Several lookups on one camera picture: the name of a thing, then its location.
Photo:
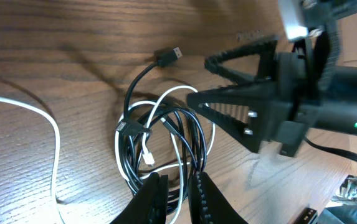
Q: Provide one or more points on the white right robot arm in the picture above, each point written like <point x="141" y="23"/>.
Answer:
<point x="311" y="26"/>

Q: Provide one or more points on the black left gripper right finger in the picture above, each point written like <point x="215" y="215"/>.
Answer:
<point x="207" y="205"/>

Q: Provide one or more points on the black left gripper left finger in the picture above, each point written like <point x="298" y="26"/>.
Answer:
<point x="149" y="205"/>

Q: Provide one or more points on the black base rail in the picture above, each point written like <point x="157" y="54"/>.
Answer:
<point x="308" y="216"/>

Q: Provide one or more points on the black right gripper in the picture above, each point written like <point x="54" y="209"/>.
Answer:
<point x="281" y="107"/>

